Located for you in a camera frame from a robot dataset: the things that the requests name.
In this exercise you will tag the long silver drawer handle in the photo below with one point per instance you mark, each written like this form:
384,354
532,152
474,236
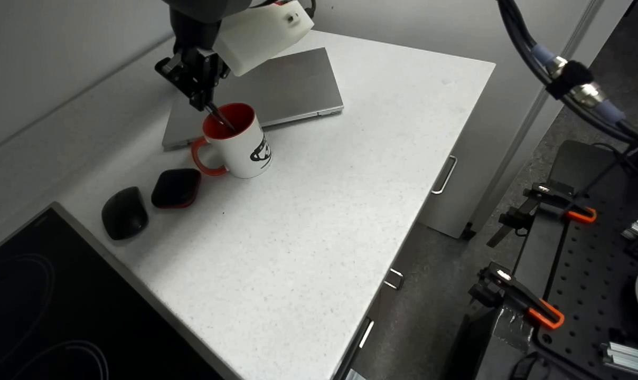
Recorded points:
444,176

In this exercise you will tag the short silver drawer handle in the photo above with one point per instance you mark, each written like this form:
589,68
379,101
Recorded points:
393,279

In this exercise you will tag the aluminium extrusion bar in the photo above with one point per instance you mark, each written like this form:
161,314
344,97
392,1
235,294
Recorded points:
623,358

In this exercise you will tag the lower orange handled clamp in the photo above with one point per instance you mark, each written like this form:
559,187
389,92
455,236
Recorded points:
499,289

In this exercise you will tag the black perforated breadboard table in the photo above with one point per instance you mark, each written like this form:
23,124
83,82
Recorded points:
591,273

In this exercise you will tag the orange handled clamp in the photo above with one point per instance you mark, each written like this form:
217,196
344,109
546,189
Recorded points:
499,289
552,200

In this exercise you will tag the upper orange handled clamp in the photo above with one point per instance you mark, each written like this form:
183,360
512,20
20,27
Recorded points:
552,200

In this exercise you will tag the black computer mouse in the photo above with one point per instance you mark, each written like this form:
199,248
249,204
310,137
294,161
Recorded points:
123,215

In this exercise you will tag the black rounded pouch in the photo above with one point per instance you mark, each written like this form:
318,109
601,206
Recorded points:
177,189

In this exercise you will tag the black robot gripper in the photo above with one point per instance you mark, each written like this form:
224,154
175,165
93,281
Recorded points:
196,74

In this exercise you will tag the black pen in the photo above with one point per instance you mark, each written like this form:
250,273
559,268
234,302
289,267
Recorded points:
220,116

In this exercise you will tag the black induction cooktop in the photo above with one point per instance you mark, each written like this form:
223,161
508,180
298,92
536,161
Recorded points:
68,315

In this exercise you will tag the white and red mug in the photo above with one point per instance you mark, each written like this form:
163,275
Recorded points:
241,152

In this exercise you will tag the closed silver laptop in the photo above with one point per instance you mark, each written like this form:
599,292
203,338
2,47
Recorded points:
287,89

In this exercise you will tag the lowest silver drawer handle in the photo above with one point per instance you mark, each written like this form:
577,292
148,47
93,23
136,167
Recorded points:
366,334

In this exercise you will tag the dark robot arm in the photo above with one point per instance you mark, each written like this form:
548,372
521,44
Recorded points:
198,23

